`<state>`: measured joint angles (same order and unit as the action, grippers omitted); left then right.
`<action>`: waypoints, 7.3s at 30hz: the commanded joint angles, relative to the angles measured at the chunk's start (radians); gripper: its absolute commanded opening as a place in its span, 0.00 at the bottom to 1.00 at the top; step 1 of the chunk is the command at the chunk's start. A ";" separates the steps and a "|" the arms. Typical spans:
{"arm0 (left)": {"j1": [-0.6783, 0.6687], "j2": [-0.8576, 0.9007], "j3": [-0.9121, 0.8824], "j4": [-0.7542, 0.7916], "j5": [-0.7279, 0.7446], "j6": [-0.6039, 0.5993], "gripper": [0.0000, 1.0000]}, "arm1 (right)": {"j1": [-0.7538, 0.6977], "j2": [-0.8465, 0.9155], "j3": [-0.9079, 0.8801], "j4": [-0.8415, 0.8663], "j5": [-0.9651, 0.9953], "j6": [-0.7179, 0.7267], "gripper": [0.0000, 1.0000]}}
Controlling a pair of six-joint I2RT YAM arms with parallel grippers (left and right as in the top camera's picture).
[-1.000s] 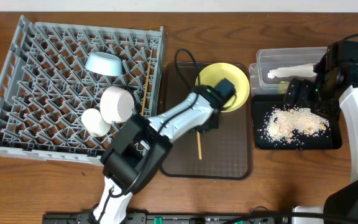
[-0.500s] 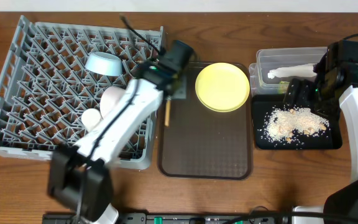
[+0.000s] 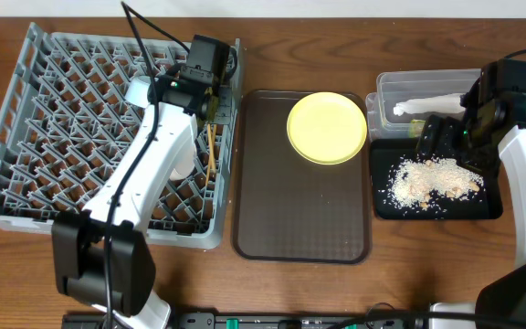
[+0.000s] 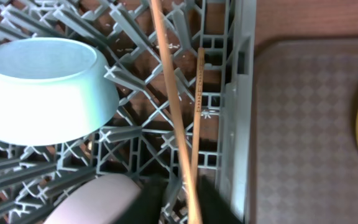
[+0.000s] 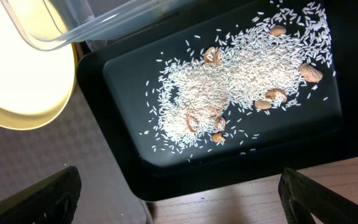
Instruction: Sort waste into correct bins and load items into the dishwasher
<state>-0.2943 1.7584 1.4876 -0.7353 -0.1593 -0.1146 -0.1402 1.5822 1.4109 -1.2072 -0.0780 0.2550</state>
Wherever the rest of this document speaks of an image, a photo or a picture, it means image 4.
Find white pinkish bowl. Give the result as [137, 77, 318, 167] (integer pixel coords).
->
[44, 174, 140, 224]

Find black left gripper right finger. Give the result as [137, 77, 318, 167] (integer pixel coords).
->
[196, 176, 242, 224]

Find plain wooden chopstick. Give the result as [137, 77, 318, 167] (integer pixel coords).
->
[150, 0, 203, 224]

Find dark brown serving tray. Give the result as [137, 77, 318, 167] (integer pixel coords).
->
[250, 39, 358, 223]

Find grey plastic dishwasher rack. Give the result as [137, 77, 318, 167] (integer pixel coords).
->
[0, 1, 257, 223]

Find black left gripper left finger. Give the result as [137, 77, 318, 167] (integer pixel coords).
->
[113, 177, 165, 224]

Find light blue bowl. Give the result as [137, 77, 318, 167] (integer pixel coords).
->
[0, 37, 119, 146]

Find patterned wooden chopstick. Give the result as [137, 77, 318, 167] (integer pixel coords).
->
[191, 47, 205, 183]

